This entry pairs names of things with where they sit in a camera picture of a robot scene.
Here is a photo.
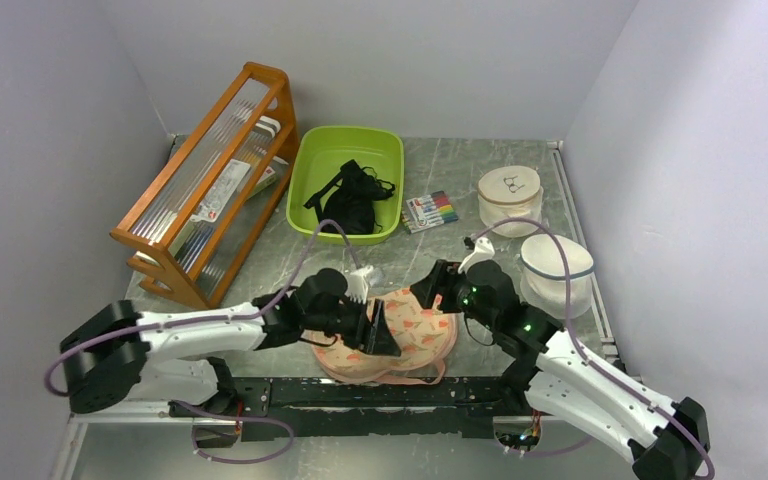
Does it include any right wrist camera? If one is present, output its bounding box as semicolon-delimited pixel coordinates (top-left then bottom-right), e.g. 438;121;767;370
458;236;495;274

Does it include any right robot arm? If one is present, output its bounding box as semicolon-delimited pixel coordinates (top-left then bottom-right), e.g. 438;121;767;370
410;260;715;479

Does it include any wooden rack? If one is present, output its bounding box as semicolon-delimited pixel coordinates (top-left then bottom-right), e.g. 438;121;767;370
111;62;300;309

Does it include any floral mesh laundry bag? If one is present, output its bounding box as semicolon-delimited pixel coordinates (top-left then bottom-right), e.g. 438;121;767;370
306;288;460;386

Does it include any white cylindrical mesh bag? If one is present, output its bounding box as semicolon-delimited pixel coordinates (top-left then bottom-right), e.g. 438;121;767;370
477;165;544;226

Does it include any green plastic tub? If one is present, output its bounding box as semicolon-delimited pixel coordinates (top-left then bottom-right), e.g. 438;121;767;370
286;126;405;245

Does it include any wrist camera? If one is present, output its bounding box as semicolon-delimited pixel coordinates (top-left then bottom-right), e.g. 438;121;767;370
346;265;384;305
458;236;495;274

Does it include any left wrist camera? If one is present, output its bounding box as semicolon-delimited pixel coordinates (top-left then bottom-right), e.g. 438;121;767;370
346;265;384;305

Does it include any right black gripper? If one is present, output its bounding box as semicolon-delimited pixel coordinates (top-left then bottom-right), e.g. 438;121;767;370
411;258;498;331

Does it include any black lace bra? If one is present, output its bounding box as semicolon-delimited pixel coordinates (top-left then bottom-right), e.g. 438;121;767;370
304;159;396;235

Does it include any booklet in rack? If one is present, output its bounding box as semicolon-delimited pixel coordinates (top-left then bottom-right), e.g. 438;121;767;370
190;159;252;223

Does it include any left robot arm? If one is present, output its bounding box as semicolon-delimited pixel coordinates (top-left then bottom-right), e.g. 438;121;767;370
56;267;401;416

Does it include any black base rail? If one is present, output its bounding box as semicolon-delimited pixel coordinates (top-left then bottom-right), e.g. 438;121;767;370
200;376;532;441

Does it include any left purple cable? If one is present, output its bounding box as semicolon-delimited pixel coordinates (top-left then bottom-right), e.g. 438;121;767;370
44;219;365;466

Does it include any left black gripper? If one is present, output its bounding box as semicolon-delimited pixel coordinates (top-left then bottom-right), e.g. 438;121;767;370
304;291;401;355

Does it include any marker pen pack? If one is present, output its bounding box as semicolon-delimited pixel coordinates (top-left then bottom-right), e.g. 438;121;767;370
401;191;459;234

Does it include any white round mesh bag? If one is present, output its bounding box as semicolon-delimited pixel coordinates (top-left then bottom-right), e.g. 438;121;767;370
520;234;594;320

